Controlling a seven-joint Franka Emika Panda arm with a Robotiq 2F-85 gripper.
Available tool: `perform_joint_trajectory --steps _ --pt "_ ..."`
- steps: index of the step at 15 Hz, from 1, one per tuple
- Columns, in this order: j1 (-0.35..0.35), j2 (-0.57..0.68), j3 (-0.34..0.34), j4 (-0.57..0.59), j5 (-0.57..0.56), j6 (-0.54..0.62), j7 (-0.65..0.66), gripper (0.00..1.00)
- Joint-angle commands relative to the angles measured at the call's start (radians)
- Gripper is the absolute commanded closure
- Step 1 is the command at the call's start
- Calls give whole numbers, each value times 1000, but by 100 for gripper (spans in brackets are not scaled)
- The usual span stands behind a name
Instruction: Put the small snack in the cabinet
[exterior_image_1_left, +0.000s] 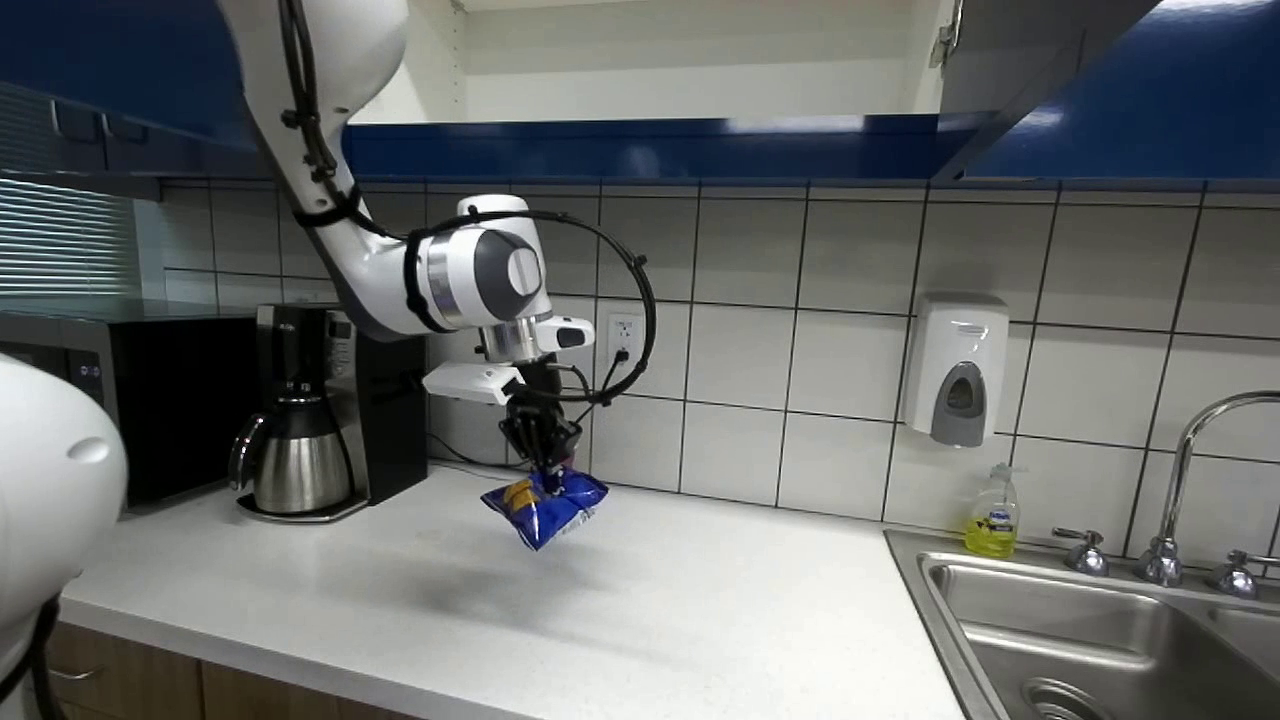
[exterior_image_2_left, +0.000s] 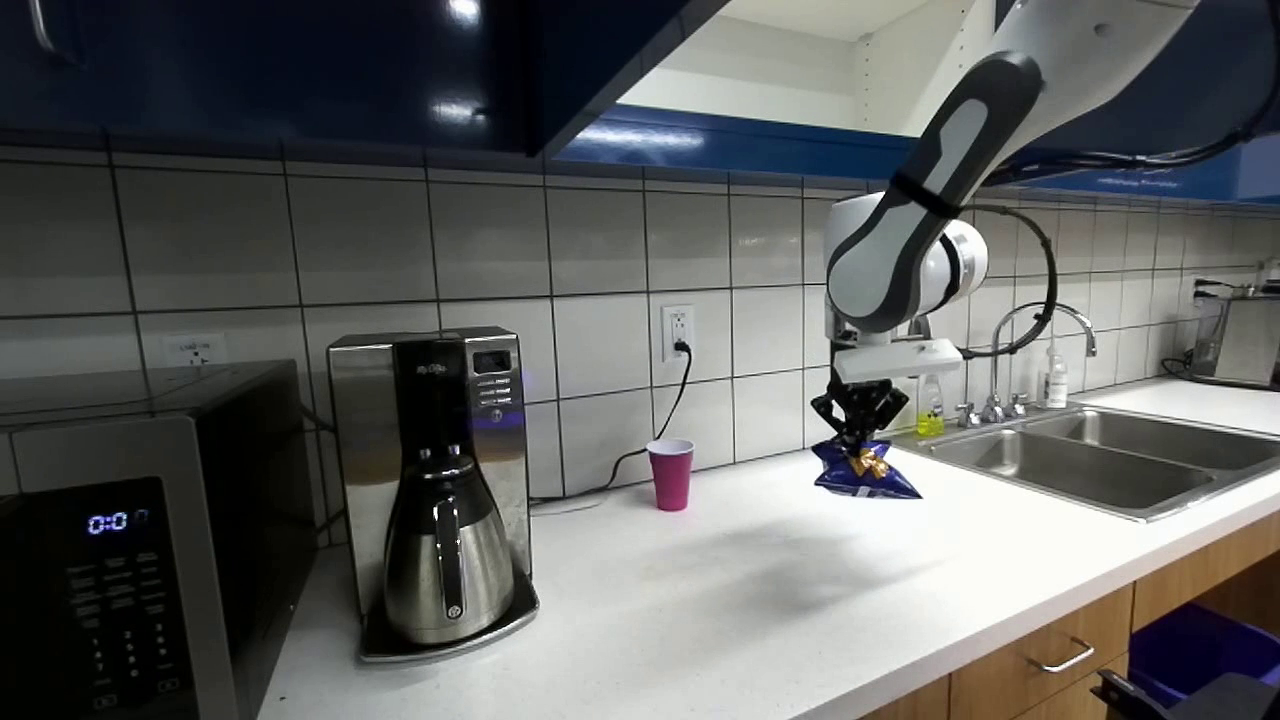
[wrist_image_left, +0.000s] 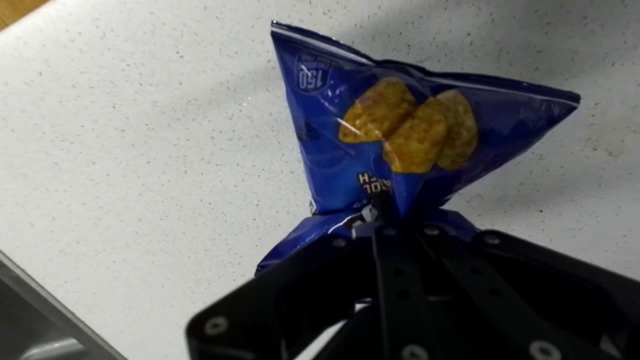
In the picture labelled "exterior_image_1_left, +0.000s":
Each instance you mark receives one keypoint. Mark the blue wall cabinet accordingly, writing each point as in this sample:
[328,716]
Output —
[640,148]

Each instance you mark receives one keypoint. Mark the chrome tap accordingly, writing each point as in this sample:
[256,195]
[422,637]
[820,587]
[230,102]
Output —
[1180,480]

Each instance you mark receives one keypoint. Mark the wall soap dispenser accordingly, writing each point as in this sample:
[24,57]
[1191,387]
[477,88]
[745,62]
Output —
[955,365]

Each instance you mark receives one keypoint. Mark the blue snack bag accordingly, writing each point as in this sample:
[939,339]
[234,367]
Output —
[545,512]

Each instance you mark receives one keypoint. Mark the black microwave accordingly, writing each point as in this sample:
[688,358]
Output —
[170,410]

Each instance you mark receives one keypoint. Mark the white wall socket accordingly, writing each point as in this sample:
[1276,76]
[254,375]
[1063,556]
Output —
[625,335]

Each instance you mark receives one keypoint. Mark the yellow dish soap bottle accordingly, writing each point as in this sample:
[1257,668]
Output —
[992,525]

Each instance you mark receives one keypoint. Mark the steel sink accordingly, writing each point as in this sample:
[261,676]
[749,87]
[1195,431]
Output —
[1080,640]

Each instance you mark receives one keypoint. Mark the blue cabinet door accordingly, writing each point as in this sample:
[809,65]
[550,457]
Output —
[1010,70]

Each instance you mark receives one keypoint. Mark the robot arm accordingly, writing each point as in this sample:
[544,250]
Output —
[380,270]

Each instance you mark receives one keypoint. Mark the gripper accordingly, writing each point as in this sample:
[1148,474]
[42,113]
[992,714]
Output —
[538,395]

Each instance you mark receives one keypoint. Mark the black coffee maker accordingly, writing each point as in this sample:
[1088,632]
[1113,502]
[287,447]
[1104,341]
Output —
[385,420]

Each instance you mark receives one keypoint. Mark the steel coffee carafe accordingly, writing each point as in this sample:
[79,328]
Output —
[300,465]

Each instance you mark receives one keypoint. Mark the wooden drawer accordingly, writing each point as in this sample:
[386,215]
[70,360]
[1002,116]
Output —
[120,670]

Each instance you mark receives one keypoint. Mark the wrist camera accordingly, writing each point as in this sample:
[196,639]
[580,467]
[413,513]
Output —
[468,382]

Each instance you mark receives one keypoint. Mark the chrome tap lever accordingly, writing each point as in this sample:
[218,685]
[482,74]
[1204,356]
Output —
[1235,575]
[1085,552]

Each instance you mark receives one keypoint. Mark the window blinds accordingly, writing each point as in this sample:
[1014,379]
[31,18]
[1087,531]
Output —
[60,235]

